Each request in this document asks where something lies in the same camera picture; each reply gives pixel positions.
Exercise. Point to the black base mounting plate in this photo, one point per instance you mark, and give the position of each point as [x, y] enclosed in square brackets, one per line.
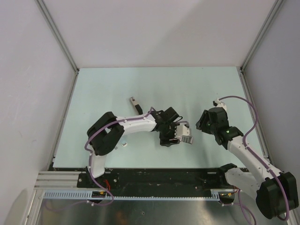
[113, 178]

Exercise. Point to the aluminium frame rail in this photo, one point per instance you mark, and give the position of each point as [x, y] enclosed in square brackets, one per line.
[64, 179]

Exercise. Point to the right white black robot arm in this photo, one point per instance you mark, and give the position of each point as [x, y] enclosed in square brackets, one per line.
[275, 192]

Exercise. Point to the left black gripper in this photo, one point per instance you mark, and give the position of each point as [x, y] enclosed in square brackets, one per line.
[164, 141]

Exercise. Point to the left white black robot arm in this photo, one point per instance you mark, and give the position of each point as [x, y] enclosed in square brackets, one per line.
[107, 132]

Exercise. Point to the beige black stapler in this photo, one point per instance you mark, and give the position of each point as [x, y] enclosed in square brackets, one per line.
[136, 105]

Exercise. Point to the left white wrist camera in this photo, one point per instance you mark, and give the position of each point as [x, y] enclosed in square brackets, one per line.
[182, 130]

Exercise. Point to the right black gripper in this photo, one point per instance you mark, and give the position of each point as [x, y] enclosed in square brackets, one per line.
[200, 124]

